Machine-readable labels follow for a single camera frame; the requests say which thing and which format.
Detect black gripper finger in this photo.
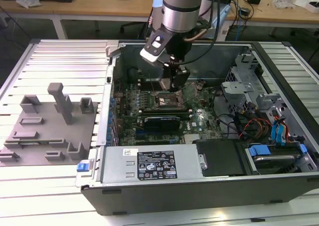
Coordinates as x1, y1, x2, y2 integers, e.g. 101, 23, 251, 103
171, 61, 190, 92
161, 60, 175, 80

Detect silver CPU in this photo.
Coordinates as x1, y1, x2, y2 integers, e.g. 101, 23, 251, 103
159, 77, 173, 91

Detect thin metal locking lever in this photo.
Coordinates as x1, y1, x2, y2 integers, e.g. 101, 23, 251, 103
180, 95, 195, 106
148, 72, 158, 96

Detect CPU socket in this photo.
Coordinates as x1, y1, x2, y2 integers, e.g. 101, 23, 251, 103
154, 90, 184, 111

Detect black graphics card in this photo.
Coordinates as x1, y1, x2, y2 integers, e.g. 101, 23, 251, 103
143, 115, 181, 132

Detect green motherboard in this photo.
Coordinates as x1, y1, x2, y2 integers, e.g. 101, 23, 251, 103
111, 78, 224, 147

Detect metal disk bay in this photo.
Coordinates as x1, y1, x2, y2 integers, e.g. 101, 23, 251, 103
220, 53, 265, 117

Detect silver chipset heatsink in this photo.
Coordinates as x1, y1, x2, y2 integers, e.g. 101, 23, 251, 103
183, 133, 200, 145

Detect black plastic drive cover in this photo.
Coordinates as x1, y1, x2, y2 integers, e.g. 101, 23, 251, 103
193, 139, 247, 178

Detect wooden desk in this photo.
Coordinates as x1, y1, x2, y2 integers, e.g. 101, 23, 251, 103
0, 0, 319, 40

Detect grey power supply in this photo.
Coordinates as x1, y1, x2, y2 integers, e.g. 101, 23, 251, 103
101, 146, 200, 184

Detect clear plastic bags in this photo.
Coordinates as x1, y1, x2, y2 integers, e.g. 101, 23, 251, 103
271, 0, 300, 10

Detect black PC case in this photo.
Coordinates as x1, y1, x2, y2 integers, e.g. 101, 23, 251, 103
74, 40, 319, 217

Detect hard disk blue carrier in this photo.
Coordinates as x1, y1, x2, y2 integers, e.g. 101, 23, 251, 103
245, 143, 310, 176

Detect blue case latch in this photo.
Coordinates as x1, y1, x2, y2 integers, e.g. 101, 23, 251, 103
76, 162, 90, 173

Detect grey parts rack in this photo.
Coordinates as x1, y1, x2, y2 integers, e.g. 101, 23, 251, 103
0, 82, 99, 167

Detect white carton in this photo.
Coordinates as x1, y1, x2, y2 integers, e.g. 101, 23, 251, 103
293, 0, 319, 13

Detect white crumpled bag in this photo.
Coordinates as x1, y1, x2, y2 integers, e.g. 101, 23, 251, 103
15, 0, 42, 8

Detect green RAM stick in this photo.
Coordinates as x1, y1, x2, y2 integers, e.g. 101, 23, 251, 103
17, 141, 50, 146

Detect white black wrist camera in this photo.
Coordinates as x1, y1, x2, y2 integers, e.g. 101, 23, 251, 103
139, 27, 174, 64

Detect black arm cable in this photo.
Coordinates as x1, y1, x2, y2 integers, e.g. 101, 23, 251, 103
183, 0, 222, 65

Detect coloured power wire bundle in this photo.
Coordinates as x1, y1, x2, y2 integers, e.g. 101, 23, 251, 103
238, 118, 273, 140

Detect blue flat data wire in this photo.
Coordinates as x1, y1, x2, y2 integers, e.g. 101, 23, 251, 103
270, 119, 288, 146

